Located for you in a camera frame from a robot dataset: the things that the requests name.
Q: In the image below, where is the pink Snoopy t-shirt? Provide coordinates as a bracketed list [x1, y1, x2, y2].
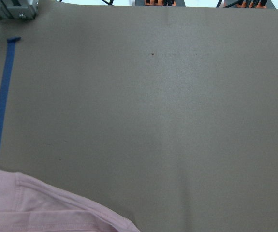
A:
[0, 170, 138, 232]

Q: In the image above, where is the aluminium frame post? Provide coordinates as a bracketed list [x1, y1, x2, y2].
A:
[0, 0, 39, 20]

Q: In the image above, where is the grey usb hub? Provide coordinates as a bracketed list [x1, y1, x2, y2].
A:
[133, 0, 186, 7]
[222, 0, 276, 9]

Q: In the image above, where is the grey USB hub right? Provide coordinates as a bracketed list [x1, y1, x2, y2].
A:
[222, 0, 276, 9]

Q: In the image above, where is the grey USB hub left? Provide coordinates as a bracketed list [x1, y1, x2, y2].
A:
[133, 0, 186, 7]

